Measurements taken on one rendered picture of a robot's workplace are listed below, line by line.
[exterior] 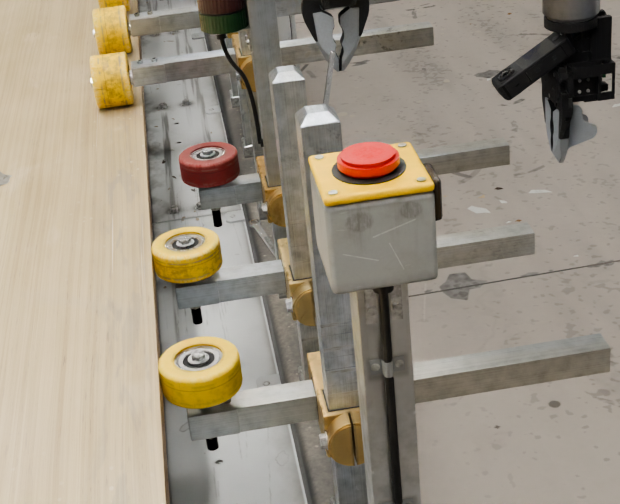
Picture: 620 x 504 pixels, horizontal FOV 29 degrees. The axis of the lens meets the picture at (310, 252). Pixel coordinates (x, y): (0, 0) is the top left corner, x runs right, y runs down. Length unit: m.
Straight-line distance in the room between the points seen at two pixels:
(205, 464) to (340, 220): 0.80
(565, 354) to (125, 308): 0.46
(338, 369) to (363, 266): 0.38
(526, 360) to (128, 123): 0.78
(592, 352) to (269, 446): 0.46
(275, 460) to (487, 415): 1.14
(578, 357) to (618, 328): 1.63
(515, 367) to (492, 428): 1.32
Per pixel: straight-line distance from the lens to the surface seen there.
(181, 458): 1.52
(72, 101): 1.90
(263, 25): 1.50
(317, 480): 1.32
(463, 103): 4.14
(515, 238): 1.45
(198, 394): 1.15
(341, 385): 1.14
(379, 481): 0.88
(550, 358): 1.23
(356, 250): 0.75
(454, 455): 2.47
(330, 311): 1.09
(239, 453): 1.51
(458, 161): 1.66
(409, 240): 0.75
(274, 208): 1.56
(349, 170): 0.75
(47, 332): 1.27
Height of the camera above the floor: 1.54
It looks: 28 degrees down
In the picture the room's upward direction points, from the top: 6 degrees counter-clockwise
